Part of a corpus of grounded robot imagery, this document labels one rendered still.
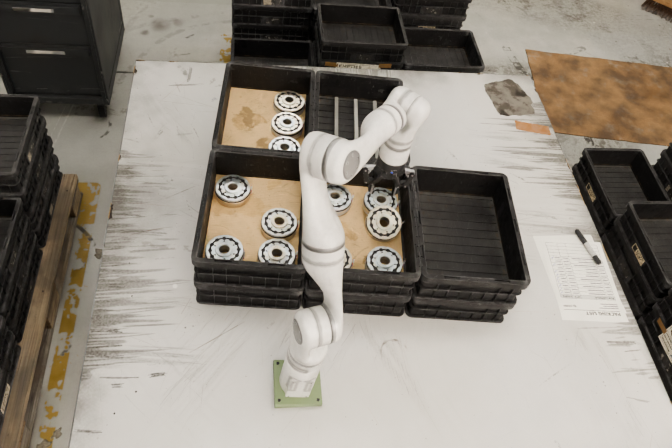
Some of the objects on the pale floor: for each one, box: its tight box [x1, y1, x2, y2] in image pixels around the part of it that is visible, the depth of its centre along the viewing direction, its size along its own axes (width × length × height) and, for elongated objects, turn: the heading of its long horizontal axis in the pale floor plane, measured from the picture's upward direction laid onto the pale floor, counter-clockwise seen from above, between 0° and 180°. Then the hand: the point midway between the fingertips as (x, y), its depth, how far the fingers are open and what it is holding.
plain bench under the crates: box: [68, 60, 672, 448], centre depth 226 cm, size 160×160×70 cm
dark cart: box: [0, 0, 125, 117], centre depth 290 cm, size 60×45×90 cm
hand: (382, 189), depth 169 cm, fingers open, 5 cm apart
